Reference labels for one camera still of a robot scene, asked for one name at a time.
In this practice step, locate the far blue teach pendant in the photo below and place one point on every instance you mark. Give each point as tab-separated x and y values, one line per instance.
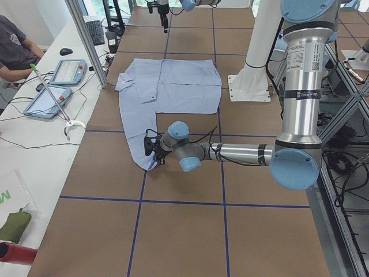
68	72

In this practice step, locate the grabber stick green tip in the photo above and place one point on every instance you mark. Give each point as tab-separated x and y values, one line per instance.
69	122

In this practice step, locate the green pouch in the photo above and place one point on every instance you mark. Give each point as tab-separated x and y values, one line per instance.
15	226

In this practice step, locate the black box white label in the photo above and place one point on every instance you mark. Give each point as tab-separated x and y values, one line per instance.
112	41

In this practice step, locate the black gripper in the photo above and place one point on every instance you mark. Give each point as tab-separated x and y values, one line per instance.
158	152
163	11

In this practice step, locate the seated person grey shirt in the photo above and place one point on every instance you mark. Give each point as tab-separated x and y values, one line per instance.
17	52

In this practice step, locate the black computer mouse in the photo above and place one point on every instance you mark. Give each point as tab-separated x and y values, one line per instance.
65	51

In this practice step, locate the light blue striped shirt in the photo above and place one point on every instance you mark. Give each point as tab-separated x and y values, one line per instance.
171	86

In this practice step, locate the aluminium frame post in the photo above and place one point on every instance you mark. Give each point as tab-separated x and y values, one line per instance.
85	37

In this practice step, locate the red cylinder bottle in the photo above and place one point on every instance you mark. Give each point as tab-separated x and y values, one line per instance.
17	254

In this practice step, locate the black keyboard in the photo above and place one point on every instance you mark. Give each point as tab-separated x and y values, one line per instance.
96	32

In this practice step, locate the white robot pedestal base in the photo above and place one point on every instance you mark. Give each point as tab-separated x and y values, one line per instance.
251	83

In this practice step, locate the blue teach pendant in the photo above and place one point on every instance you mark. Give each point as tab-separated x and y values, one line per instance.
68	72
43	106

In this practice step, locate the near blue teach pendant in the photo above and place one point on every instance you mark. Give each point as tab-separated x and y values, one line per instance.
43	106

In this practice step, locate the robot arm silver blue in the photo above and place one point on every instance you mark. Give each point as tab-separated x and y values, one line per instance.
294	159
187	5

